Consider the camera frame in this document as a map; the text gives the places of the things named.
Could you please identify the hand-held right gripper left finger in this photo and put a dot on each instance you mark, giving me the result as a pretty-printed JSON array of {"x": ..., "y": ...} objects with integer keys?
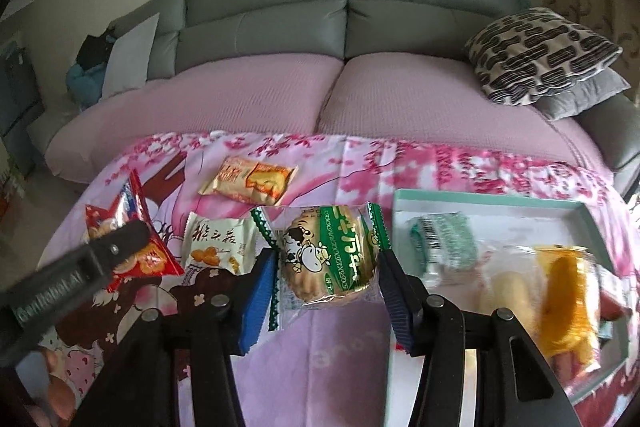
[{"x": 257, "y": 302}]

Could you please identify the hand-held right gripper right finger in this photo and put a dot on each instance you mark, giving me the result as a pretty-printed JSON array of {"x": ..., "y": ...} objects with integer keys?
[{"x": 397, "y": 302}]

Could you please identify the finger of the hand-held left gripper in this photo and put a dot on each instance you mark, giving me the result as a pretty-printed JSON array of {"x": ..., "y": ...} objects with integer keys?
[{"x": 122, "y": 244}]

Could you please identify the red cracker packet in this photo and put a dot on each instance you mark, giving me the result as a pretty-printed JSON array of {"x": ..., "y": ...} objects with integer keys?
[{"x": 150, "y": 257}]

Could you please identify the round biscuit green-striped packet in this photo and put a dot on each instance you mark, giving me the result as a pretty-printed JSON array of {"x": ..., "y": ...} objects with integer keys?
[{"x": 325, "y": 267}]

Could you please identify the green snack packet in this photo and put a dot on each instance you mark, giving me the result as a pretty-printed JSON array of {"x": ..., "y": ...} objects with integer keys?
[{"x": 445, "y": 242}]

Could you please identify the clear-wrapped pale bun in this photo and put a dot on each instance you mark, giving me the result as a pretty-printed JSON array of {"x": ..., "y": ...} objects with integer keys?
[{"x": 505, "y": 292}]

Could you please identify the teal shallow box tray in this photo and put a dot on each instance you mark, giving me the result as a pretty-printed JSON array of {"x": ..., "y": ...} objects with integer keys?
[{"x": 525, "y": 222}]

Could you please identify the yellow snack packet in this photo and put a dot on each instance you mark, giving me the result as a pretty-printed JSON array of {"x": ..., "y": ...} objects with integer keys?
[{"x": 565, "y": 302}]

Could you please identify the red milk biscuit packet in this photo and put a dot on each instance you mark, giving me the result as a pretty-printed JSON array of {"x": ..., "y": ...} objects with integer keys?
[{"x": 612, "y": 304}]

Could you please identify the person's left hand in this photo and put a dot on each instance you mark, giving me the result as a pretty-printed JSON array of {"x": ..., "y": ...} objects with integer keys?
[{"x": 55, "y": 382}]

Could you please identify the white nut snack packet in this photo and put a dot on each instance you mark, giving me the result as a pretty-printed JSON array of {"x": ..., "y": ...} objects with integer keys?
[{"x": 220, "y": 242}]

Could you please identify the pink printed blanket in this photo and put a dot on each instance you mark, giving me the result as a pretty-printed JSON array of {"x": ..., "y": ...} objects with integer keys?
[{"x": 325, "y": 357}]

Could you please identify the orange cake packet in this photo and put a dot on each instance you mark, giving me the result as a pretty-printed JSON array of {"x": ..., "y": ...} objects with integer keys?
[{"x": 250, "y": 182}]

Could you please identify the blue cloth item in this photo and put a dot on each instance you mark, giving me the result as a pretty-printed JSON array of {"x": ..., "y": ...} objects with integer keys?
[{"x": 85, "y": 87}]

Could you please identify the dark cabinet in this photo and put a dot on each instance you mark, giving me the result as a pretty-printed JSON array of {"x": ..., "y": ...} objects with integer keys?
[{"x": 20, "y": 97}]

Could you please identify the light grey pillow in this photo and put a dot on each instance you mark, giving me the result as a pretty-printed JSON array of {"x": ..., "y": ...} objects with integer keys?
[{"x": 127, "y": 57}]

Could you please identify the pink sofa cover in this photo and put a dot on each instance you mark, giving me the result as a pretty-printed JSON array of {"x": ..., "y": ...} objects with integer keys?
[{"x": 250, "y": 97}]

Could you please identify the black cloth item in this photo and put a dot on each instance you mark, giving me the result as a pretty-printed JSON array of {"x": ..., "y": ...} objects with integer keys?
[{"x": 95, "y": 49}]

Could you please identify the dark grey pillow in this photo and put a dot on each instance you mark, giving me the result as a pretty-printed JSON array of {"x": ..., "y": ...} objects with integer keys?
[{"x": 585, "y": 99}]

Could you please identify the black patterned pillow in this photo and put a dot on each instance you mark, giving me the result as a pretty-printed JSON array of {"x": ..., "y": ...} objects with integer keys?
[{"x": 540, "y": 52}]

